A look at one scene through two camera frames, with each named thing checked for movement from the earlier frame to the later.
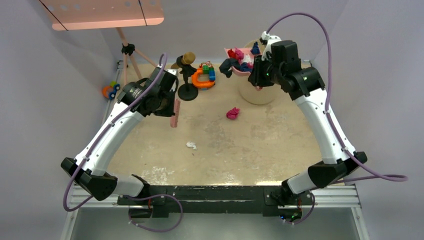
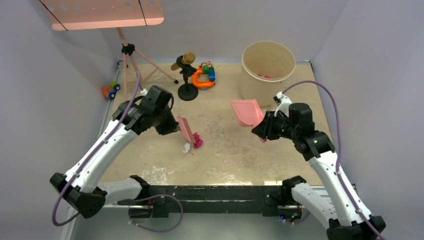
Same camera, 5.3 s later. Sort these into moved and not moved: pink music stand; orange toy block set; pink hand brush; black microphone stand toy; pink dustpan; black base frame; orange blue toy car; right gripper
Moved: right gripper; pink hand brush; pink dustpan
Not moved: black base frame; black microphone stand toy; orange blue toy car; orange toy block set; pink music stand
